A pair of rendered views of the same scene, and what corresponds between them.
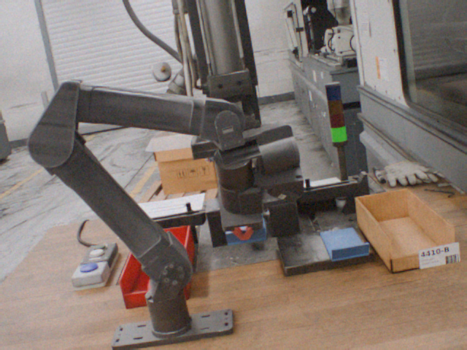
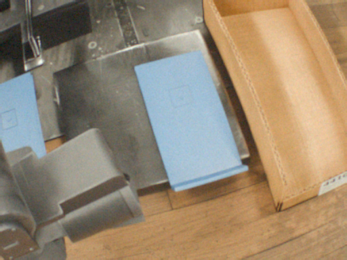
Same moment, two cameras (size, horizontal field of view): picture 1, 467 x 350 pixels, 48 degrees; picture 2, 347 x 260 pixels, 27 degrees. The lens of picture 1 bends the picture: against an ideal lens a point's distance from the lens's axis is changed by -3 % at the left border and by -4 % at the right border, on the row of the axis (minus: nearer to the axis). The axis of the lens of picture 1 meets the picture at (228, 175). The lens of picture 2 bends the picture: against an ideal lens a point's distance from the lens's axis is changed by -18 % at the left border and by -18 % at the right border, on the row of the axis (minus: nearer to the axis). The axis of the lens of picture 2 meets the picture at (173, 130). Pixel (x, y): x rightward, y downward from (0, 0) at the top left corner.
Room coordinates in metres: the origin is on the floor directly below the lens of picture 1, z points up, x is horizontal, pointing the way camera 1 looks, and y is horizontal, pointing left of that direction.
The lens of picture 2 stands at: (0.61, -0.08, 1.66)
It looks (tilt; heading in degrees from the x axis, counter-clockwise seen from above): 62 degrees down; 345
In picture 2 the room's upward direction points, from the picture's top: 4 degrees counter-clockwise
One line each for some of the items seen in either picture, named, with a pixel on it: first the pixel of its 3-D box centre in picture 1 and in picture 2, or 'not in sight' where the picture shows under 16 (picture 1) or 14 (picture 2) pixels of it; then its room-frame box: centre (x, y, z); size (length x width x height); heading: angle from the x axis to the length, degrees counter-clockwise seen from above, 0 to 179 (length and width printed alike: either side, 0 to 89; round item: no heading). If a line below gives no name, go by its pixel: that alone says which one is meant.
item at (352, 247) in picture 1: (343, 238); (189, 116); (0.98, -0.20, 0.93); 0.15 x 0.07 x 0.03; 177
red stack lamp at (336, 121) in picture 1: (337, 119); not in sight; (1.34, -0.29, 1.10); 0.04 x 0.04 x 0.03
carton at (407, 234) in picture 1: (403, 228); (295, 82); (0.98, -0.32, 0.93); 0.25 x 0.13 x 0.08; 178
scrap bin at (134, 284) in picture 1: (160, 263); not in sight; (1.03, 0.17, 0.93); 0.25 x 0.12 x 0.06; 178
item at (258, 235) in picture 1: (244, 222); (11, 138); (0.98, -0.01, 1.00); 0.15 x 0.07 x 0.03; 178
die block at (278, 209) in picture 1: (252, 217); (15, 17); (1.19, -0.04, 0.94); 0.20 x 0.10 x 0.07; 88
